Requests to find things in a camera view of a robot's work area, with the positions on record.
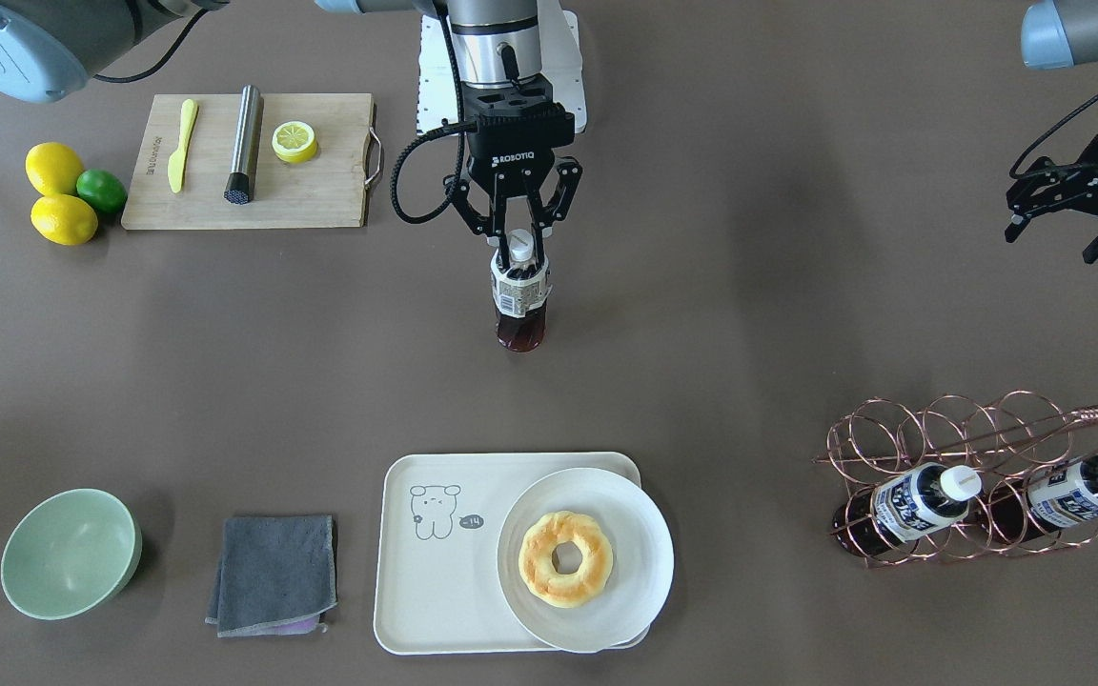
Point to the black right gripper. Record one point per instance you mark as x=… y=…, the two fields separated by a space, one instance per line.
x=517 y=175

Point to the tea bottle back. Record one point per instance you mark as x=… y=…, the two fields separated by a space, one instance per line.
x=520 y=293

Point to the tea bottle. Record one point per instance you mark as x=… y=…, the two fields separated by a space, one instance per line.
x=1046 y=505
x=906 y=508
x=520 y=293

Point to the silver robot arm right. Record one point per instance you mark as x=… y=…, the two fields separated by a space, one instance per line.
x=49 y=49

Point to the tea bottle front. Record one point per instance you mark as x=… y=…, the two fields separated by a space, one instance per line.
x=906 y=508
x=1046 y=505

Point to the cream tray with bunny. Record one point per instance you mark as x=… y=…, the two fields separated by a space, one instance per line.
x=438 y=587

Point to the wooden cutting board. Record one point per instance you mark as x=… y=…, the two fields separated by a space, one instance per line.
x=330 y=191

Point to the half lemon slice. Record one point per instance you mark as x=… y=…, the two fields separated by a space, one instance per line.
x=294 y=142

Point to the yellow plastic knife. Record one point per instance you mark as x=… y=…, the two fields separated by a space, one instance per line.
x=176 y=165

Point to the white round plate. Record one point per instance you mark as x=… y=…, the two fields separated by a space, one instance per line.
x=643 y=569

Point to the green lime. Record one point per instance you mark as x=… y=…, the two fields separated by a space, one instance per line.
x=102 y=190

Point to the grey folded cloth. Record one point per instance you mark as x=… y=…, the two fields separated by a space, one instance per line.
x=276 y=576

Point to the yellow lemon lower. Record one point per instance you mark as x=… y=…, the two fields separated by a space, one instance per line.
x=64 y=219

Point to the yellow lemon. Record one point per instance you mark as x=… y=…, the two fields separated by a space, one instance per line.
x=64 y=219
x=53 y=168

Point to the yellow lemon upper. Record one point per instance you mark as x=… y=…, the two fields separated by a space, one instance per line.
x=53 y=168

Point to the green bowl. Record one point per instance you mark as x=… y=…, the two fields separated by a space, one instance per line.
x=70 y=554

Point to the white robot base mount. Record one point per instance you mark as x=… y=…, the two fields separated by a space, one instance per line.
x=561 y=63

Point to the copper wire bottle rack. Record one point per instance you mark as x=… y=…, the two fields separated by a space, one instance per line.
x=1010 y=441

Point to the glazed ring donut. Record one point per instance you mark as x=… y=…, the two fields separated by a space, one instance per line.
x=536 y=559

